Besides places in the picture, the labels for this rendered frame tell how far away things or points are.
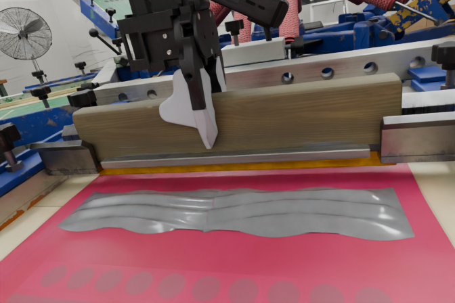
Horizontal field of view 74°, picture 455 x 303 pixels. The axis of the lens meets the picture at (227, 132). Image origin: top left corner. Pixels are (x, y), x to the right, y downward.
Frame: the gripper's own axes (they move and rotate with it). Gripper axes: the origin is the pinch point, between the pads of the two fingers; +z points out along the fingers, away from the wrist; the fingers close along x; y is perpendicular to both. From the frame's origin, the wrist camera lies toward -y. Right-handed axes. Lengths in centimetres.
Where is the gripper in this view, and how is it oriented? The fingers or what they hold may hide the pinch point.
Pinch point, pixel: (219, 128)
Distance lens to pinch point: 36.0
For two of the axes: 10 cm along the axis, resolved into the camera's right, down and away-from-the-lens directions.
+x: -2.3, 4.1, -8.8
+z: 1.7, 9.1, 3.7
